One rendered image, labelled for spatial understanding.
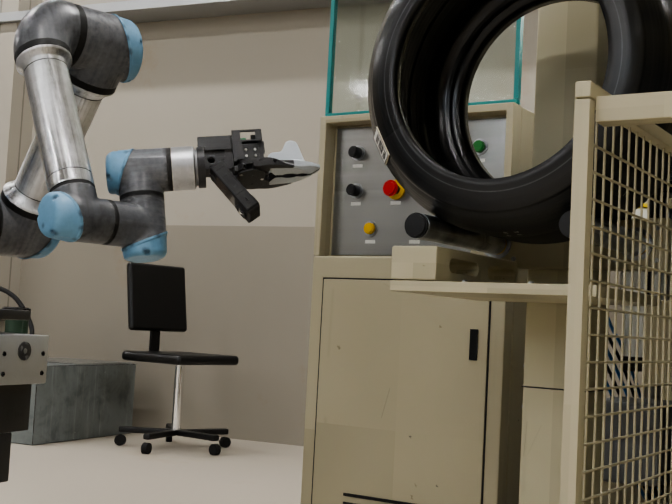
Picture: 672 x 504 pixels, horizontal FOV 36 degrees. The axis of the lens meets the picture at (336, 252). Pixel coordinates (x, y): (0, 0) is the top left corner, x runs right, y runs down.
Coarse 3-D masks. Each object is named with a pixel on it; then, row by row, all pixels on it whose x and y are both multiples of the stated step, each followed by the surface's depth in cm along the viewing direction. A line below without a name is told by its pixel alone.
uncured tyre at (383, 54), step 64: (448, 0) 200; (512, 0) 202; (576, 0) 198; (640, 0) 163; (384, 64) 186; (448, 64) 208; (640, 64) 161; (384, 128) 185; (448, 128) 207; (448, 192) 177; (512, 192) 170
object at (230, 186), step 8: (216, 168) 178; (224, 168) 178; (216, 176) 178; (224, 176) 178; (232, 176) 178; (216, 184) 181; (224, 184) 177; (232, 184) 177; (240, 184) 177; (224, 192) 180; (232, 192) 177; (240, 192) 177; (248, 192) 177; (232, 200) 179; (240, 200) 176; (248, 200) 176; (256, 200) 177; (240, 208) 177; (248, 208) 176; (256, 208) 176; (248, 216) 177; (256, 216) 178
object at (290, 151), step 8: (288, 144) 182; (296, 144) 182; (280, 152) 181; (288, 152) 181; (296, 152) 182; (296, 160) 180; (304, 160) 181; (272, 168) 179; (280, 168) 179; (288, 168) 179; (296, 168) 180; (304, 168) 180; (312, 168) 182
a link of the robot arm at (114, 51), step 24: (96, 24) 186; (120, 24) 190; (96, 48) 186; (120, 48) 189; (72, 72) 189; (96, 72) 189; (120, 72) 192; (96, 96) 193; (24, 168) 201; (24, 192) 201; (24, 216) 202; (0, 240) 201; (24, 240) 204; (48, 240) 208
